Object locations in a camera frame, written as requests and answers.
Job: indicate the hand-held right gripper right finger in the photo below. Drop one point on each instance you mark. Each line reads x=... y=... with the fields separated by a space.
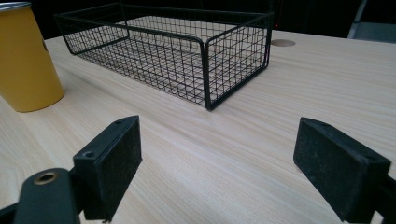
x=336 y=168

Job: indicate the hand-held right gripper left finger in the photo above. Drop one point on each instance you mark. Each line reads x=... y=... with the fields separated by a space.
x=109 y=168

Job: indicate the yellow cup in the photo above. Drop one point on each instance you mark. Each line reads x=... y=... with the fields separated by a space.
x=26 y=62

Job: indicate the round table grommet cover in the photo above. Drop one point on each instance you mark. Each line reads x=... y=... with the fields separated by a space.
x=282 y=43

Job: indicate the grey chair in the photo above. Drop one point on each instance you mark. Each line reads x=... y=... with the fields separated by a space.
x=372 y=29

